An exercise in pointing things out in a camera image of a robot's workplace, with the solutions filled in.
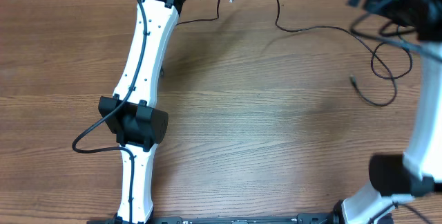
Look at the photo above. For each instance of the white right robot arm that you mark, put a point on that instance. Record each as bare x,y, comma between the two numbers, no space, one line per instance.
397,179

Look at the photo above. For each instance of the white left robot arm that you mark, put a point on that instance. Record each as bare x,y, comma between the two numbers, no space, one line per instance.
131,112

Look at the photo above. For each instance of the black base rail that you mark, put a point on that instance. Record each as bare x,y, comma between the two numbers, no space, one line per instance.
299,219

